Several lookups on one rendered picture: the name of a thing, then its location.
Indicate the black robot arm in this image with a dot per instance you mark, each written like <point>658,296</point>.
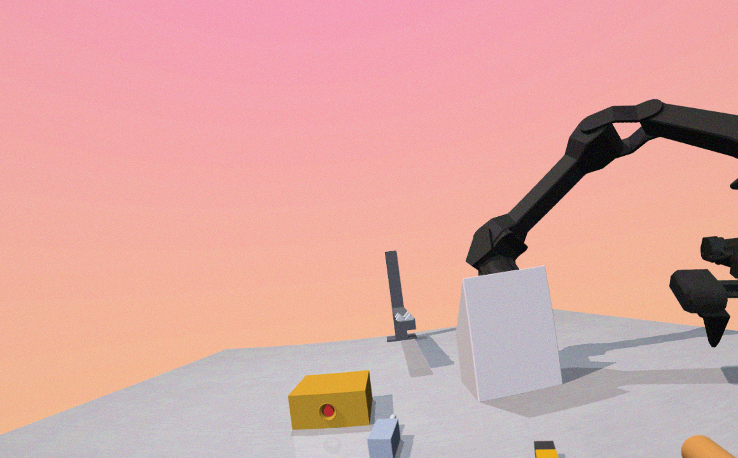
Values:
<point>594,144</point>

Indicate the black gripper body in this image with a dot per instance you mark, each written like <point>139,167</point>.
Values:
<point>699,291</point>

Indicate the yellow square bar with black tip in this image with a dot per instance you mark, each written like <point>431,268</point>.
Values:
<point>545,449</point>

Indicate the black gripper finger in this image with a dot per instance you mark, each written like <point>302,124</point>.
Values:
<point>715,325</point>

